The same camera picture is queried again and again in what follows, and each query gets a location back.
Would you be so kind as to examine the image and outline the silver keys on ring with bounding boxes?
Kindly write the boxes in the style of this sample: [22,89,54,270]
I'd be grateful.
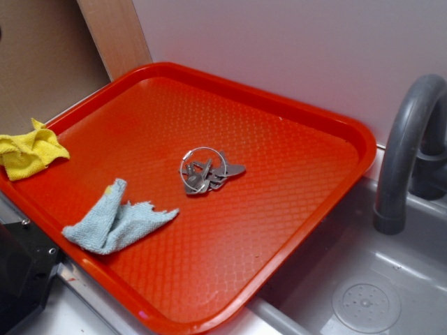
[179,147,246,195]

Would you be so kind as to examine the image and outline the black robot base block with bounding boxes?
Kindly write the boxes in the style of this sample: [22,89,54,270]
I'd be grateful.
[1,219,61,334]

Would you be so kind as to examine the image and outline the grey toy sink basin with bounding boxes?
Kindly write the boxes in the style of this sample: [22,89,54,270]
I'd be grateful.
[244,176,447,335]

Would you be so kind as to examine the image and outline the red plastic tray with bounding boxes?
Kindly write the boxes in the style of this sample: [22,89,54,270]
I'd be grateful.
[1,63,376,334]

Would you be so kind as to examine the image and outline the grey toy faucet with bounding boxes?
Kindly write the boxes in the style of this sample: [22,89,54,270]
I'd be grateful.
[374,74,446,235]

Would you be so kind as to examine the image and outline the light blue cloth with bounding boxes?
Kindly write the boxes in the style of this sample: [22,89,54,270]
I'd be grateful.
[62,179,179,255]

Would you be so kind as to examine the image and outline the wooden board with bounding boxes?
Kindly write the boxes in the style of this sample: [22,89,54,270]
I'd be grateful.
[78,0,152,80]

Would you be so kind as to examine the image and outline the yellow cloth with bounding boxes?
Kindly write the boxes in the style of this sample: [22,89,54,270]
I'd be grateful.
[1,118,70,181]

